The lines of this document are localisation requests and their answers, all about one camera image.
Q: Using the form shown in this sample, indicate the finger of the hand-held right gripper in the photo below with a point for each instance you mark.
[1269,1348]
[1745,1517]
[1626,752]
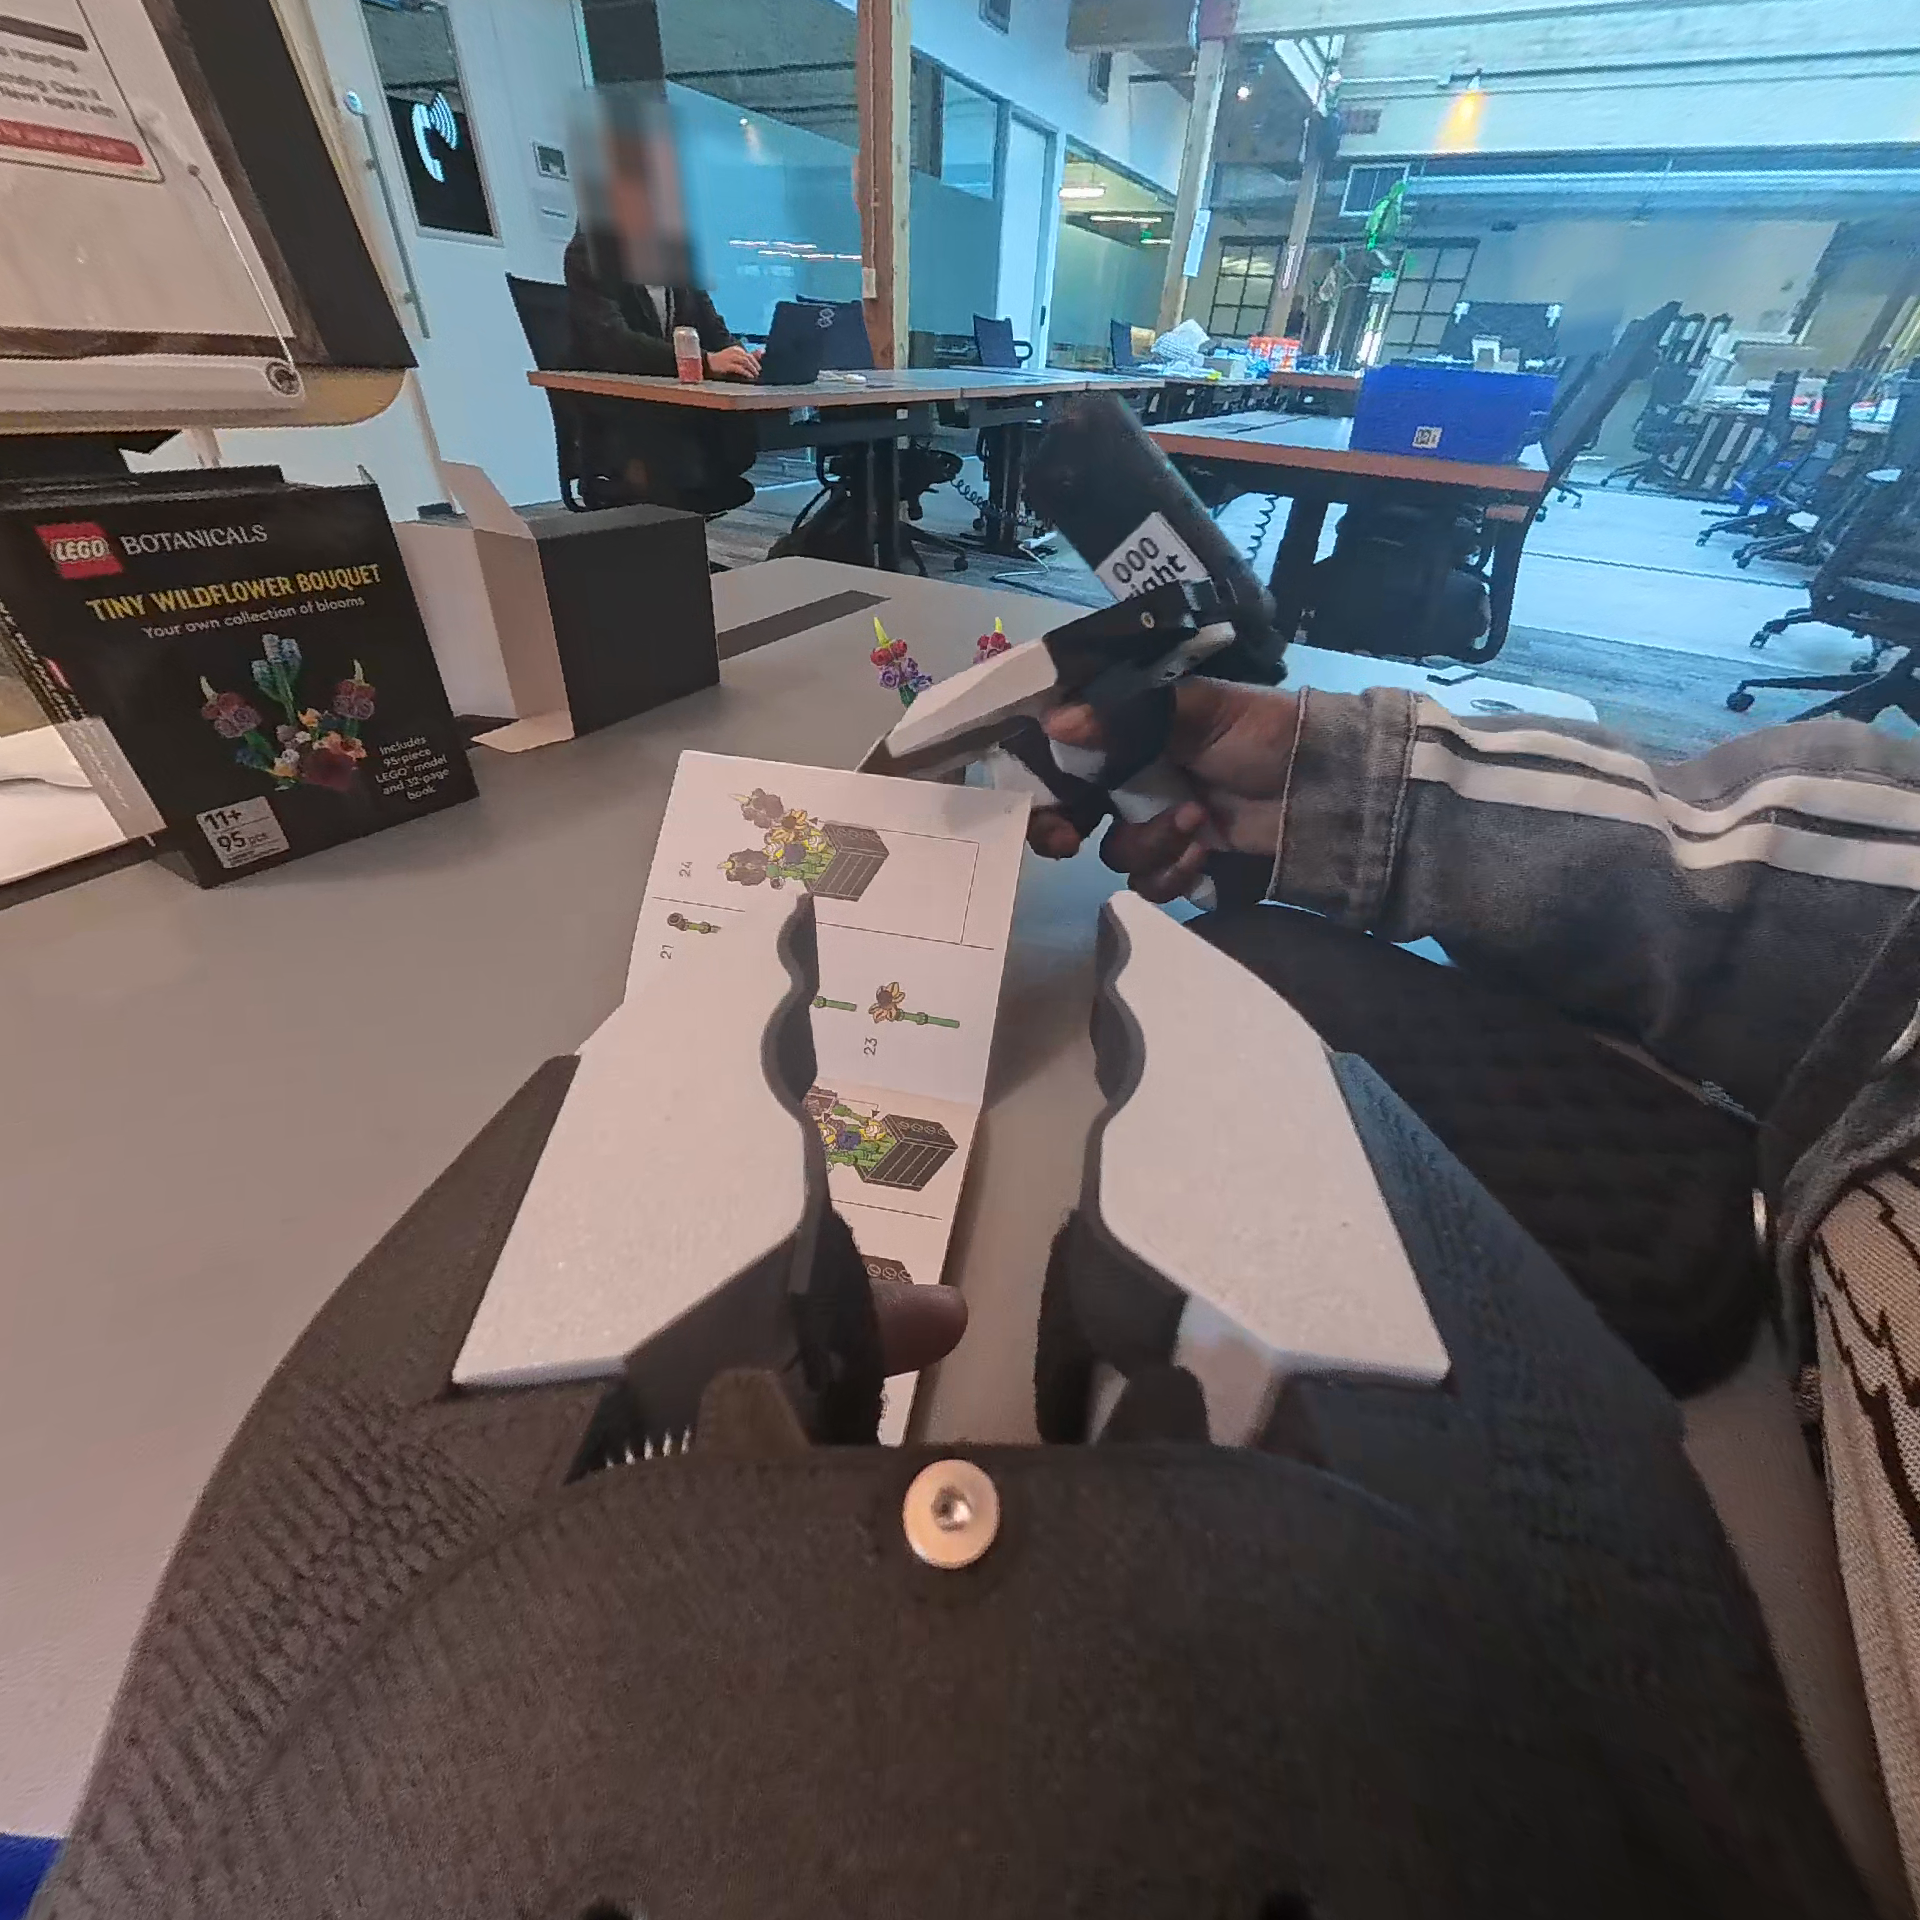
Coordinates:
[960,711]

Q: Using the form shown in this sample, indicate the wooden pillar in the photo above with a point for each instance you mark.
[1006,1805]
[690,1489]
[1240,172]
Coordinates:
[1195,180]
[883,180]

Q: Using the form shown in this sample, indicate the black flower set box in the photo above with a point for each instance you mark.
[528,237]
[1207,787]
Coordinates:
[299,676]

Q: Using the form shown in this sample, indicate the black quilted wrist pad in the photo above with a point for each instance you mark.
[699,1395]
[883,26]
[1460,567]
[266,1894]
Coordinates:
[1500,1126]

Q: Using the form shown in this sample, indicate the black desk chair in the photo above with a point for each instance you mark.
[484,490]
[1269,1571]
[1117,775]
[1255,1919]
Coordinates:
[540,344]
[1000,338]

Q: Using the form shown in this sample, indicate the flower instruction booklet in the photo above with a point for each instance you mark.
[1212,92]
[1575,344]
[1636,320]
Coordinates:
[900,895]

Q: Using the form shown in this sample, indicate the wood-edged office desk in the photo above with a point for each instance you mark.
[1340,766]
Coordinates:
[900,388]
[1321,453]

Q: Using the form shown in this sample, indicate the blue labelled storage bin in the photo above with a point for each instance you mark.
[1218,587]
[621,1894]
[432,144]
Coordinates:
[1447,411]

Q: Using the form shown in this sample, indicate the red drink can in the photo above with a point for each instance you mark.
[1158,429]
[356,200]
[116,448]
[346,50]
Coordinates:
[685,361]

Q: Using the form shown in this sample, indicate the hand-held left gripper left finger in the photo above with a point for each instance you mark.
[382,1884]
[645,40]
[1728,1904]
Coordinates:
[656,1197]

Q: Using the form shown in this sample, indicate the printed instruction sheet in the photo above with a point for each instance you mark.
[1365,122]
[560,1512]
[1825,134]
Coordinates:
[121,224]

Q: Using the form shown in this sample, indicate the brick flower bouquet model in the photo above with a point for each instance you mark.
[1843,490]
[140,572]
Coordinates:
[895,667]

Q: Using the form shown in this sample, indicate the dark laptop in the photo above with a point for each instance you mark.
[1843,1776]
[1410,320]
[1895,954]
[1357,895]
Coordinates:
[804,344]

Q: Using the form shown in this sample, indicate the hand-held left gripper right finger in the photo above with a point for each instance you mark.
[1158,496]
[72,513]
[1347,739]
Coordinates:
[1260,1197]

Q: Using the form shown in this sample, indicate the pile of assorted supplies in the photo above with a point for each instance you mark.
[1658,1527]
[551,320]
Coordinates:
[1231,348]

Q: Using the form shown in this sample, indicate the black box with white flap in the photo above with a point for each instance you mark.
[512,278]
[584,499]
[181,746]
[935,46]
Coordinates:
[614,614]

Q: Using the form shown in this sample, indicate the grey desk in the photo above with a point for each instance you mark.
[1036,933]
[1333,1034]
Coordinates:
[299,1126]

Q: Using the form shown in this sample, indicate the person's left hand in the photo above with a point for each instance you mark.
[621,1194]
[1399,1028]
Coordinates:
[912,1330]

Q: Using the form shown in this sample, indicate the row of black office chairs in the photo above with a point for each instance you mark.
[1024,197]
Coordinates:
[1843,557]

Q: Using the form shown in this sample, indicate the person's right forearm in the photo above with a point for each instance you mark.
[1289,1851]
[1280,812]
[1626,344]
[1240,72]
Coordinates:
[1575,885]

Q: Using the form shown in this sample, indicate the person's right hand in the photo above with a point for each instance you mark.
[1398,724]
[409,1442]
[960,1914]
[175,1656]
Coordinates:
[1220,766]

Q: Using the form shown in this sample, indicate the black phone icon sign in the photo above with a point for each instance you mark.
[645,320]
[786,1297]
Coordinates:
[439,157]

